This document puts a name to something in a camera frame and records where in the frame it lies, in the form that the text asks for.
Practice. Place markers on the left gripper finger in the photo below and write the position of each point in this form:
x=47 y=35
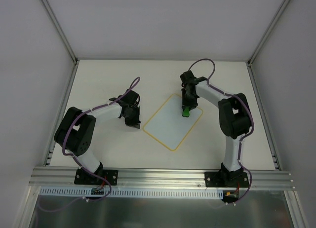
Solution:
x=137 y=115
x=137 y=126

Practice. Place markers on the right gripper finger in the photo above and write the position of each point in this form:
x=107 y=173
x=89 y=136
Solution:
x=194 y=101
x=184 y=103

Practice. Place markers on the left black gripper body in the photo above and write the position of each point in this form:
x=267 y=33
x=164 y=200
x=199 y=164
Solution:
x=133 y=119

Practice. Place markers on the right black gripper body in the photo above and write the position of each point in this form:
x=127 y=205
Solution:
x=188 y=104

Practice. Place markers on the green whiteboard eraser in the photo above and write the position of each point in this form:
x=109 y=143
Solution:
x=186 y=112

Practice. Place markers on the yellow-framed small whiteboard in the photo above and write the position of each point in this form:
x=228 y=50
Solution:
x=167 y=125

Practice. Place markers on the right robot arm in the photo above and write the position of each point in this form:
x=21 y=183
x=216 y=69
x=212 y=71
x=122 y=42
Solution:
x=235 y=122

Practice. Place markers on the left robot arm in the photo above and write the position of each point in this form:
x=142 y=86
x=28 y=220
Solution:
x=76 y=132

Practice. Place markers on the right aluminium frame post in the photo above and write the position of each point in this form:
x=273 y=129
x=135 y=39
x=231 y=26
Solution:
x=250 y=67

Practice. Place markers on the aluminium frame post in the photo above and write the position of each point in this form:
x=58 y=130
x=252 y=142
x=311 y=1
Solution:
x=250 y=67
x=67 y=86

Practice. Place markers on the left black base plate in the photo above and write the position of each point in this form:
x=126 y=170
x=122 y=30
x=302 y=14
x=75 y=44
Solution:
x=111 y=176

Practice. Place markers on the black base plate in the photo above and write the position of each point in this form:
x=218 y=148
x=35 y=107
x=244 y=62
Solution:
x=222 y=180
x=111 y=176

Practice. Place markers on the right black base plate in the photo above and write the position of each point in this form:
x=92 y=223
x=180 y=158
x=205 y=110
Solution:
x=222 y=180

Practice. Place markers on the white slotted cable duct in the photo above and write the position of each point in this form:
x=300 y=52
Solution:
x=132 y=192

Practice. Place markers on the aluminium front rail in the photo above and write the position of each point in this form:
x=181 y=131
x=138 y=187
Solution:
x=161 y=178

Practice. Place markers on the left aluminium frame post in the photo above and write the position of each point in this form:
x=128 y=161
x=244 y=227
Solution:
x=67 y=86

